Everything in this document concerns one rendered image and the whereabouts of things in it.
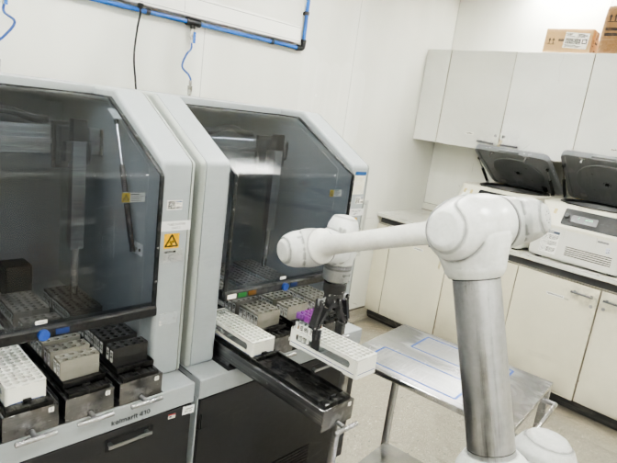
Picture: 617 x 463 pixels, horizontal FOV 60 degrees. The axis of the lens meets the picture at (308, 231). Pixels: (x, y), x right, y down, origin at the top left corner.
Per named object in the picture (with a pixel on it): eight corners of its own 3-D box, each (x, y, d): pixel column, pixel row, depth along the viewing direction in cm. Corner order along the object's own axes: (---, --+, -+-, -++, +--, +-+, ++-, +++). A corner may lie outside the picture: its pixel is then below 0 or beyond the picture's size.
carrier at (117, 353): (144, 355, 167) (145, 338, 166) (147, 358, 166) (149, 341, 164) (108, 365, 159) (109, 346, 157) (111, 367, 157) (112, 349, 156)
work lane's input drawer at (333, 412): (189, 342, 199) (191, 320, 197) (219, 333, 209) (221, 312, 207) (331, 441, 151) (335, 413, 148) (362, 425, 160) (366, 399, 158)
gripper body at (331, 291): (335, 286, 164) (330, 313, 166) (353, 282, 170) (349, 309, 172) (318, 277, 169) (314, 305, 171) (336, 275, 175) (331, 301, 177)
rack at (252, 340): (200, 327, 197) (202, 311, 195) (222, 322, 204) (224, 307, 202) (251, 360, 177) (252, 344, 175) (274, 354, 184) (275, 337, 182)
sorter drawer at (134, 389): (34, 321, 199) (34, 299, 197) (72, 314, 209) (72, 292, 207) (126, 414, 151) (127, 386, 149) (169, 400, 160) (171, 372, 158)
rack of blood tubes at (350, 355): (288, 344, 180) (290, 326, 178) (308, 337, 187) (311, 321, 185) (354, 380, 160) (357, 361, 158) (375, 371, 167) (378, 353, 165)
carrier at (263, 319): (275, 321, 206) (277, 307, 205) (279, 323, 205) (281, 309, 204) (252, 328, 198) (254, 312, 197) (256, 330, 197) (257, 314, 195)
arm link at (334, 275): (358, 265, 168) (355, 283, 169) (337, 257, 174) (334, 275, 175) (339, 269, 161) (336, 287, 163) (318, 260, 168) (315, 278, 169)
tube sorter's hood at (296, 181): (148, 259, 215) (158, 99, 201) (263, 245, 258) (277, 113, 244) (224, 302, 181) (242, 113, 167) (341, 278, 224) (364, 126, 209)
